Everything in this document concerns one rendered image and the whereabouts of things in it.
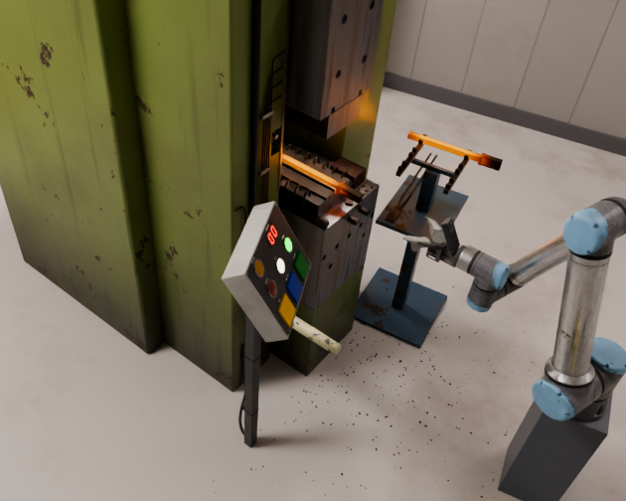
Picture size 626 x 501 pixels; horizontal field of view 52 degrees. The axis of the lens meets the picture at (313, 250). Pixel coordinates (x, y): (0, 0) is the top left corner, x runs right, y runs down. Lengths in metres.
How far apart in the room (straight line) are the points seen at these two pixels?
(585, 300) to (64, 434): 2.11
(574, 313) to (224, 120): 1.19
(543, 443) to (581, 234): 0.99
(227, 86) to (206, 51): 0.11
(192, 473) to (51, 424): 0.65
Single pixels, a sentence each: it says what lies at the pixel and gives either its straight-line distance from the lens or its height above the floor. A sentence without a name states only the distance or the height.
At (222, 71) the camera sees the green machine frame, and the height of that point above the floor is 1.58.
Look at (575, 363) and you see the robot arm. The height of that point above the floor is 0.95.
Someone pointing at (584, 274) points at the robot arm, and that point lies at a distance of 1.98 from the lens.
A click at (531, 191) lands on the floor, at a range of 4.47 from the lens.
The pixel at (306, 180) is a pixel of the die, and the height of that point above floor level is 0.99.
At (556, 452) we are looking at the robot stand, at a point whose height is 0.39.
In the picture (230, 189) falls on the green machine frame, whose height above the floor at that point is 1.16.
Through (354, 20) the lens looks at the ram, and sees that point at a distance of 2.10.
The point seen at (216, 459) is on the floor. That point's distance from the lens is 2.85.
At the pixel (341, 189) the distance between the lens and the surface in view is 2.46.
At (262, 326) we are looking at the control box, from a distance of 1.95.
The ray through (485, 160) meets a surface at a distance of 2.89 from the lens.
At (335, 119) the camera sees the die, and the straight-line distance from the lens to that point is 2.22.
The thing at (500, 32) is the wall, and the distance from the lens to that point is 4.89.
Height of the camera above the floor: 2.49
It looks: 43 degrees down
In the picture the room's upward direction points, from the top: 6 degrees clockwise
